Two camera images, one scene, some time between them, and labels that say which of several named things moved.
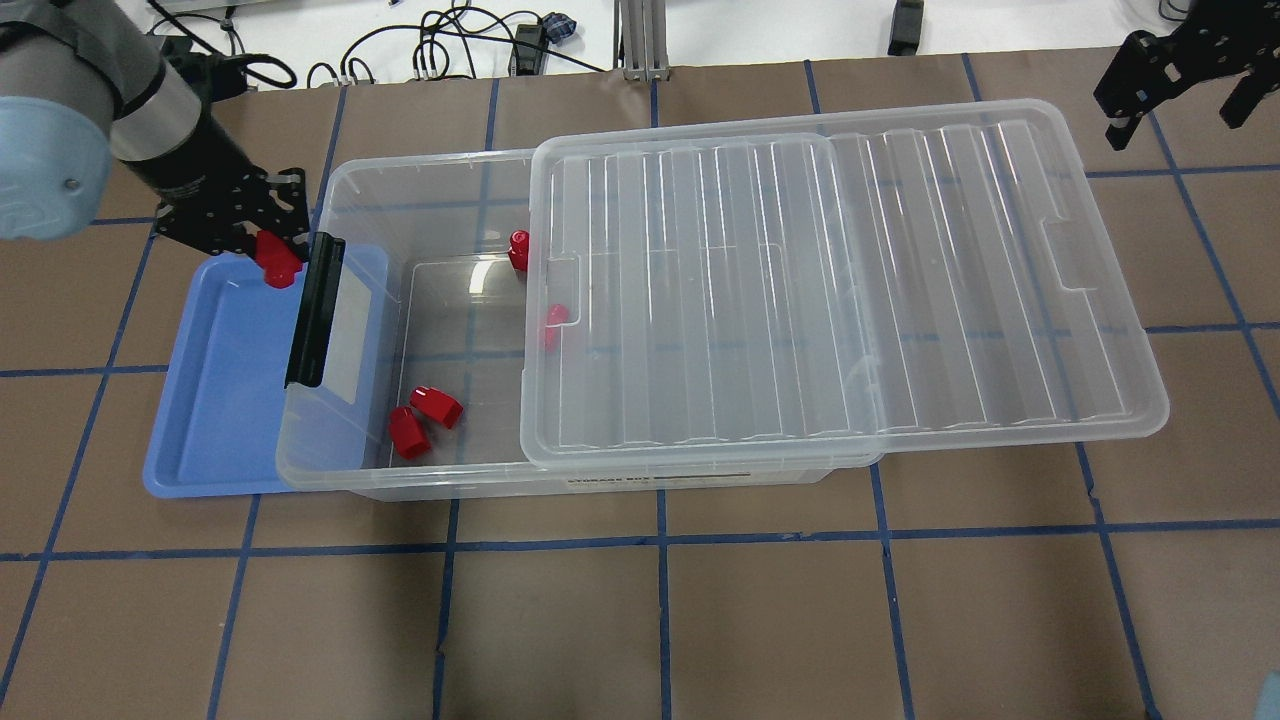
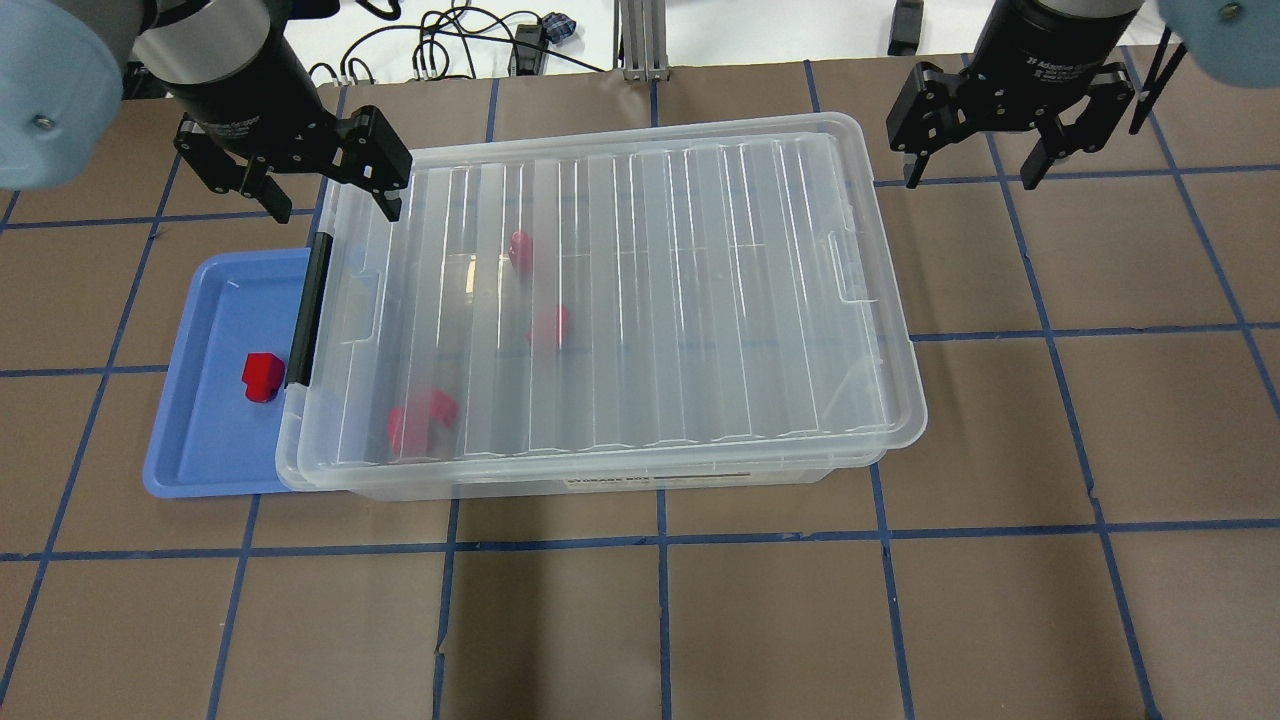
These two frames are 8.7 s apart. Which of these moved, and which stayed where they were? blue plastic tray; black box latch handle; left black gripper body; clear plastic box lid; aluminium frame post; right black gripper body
Moved: left black gripper body; right black gripper body; clear plastic box lid
Stayed: black box latch handle; blue plastic tray; aluminium frame post
